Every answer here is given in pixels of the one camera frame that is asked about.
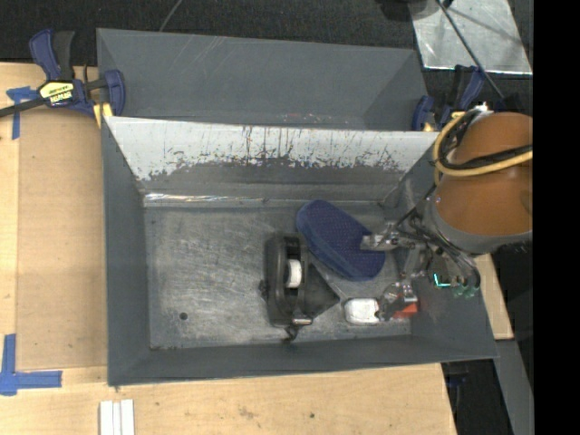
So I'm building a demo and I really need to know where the grey metal bin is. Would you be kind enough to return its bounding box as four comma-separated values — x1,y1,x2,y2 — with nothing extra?
95,27,500,387

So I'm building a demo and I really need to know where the black tape dispenser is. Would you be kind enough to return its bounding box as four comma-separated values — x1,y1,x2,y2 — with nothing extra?
258,232,341,343

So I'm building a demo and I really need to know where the small red block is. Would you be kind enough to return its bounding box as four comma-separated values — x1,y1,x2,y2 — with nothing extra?
391,301,420,321

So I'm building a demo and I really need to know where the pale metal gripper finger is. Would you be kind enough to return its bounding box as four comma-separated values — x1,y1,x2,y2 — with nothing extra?
379,281,419,322
360,230,402,251

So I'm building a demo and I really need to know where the small white box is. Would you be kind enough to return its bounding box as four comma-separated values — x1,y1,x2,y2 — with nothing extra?
343,297,382,326

